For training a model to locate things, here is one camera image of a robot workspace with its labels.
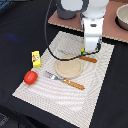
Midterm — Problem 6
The knife with wooden handle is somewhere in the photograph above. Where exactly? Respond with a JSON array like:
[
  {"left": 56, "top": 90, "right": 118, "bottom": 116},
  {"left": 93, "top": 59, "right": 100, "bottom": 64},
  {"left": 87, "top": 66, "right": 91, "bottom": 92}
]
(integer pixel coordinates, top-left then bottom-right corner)
[{"left": 79, "top": 54, "right": 97, "bottom": 63}]

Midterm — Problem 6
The white toy sink bowl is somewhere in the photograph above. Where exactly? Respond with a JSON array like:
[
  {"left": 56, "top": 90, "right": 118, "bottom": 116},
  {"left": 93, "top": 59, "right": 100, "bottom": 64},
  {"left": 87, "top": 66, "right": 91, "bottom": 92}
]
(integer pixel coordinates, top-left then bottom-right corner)
[{"left": 116, "top": 4, "right": 128, "bottom": 31}]

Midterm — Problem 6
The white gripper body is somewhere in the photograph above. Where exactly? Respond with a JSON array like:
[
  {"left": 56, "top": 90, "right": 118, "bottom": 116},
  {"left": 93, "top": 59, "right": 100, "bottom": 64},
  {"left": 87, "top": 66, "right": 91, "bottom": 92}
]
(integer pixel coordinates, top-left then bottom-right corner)
[{"left": 82, "top": 18, "right": 103, "bottom": 53}]

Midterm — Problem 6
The large grey pot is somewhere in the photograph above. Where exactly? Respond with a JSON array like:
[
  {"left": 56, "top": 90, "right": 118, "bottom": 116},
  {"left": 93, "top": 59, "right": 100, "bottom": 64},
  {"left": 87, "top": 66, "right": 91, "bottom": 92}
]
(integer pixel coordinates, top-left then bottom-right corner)
[{"left": 55, "top": 0, "right": 83, "bottom": 19}]

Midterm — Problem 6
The round wooden plate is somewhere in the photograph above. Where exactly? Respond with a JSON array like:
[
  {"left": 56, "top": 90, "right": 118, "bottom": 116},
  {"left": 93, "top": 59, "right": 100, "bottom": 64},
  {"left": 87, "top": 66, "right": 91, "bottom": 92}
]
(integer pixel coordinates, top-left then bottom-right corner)
[{"left": 55, "top": 55, "right": 83, "bottom": 79}]

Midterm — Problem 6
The yellow toy butter box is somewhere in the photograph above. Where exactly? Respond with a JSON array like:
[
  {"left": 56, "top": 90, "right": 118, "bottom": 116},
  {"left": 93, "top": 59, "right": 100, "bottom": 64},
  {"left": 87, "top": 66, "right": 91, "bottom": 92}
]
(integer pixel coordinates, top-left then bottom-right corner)
[{"left": 32, "top": 51, "right": 41, "bottom": 68}]

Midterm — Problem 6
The red toy tomato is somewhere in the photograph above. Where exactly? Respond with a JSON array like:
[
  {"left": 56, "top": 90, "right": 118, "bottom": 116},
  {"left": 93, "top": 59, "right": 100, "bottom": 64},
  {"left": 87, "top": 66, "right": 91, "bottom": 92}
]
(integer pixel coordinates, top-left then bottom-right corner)
[{"left": 24, "top": 71, "right": 38, "bottom": 85}]

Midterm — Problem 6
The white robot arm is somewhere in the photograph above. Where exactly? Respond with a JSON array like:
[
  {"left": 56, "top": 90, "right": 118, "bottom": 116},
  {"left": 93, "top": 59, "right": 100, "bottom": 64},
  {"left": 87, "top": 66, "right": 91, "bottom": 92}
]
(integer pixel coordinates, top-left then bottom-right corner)
[{"left": 60, "top": 0, "right": 109, "bottom": 52}]

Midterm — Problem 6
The white woven placemat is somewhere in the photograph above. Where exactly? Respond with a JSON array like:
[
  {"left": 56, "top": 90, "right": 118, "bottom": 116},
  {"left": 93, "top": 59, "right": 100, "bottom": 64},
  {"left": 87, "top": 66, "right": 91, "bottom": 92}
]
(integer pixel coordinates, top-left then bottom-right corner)
[{"left": 11, "top": 30, "right": 116, "bottom": 128}]

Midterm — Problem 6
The pink toy stove top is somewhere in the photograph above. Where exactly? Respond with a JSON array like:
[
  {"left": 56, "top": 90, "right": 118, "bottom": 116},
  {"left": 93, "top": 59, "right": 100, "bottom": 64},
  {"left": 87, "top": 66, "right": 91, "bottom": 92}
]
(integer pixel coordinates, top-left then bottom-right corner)
[{"left": 48, "top": 1, "right": 128, "bottom": 43}]

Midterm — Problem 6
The fork with wooden handle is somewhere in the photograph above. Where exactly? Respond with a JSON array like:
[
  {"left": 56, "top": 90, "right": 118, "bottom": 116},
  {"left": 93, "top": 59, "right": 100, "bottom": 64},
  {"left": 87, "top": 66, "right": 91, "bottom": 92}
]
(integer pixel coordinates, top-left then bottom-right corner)
[{"left": 45, "top": 71, "right": 85, "bottom": 90}]

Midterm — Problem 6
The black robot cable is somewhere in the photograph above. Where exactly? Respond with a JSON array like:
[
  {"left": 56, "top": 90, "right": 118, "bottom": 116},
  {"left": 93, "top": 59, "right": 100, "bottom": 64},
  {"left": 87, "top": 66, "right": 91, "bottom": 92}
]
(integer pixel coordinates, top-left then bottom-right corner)
[{"left": 43, "top": 0, "right": 101, "bottom": 62}]

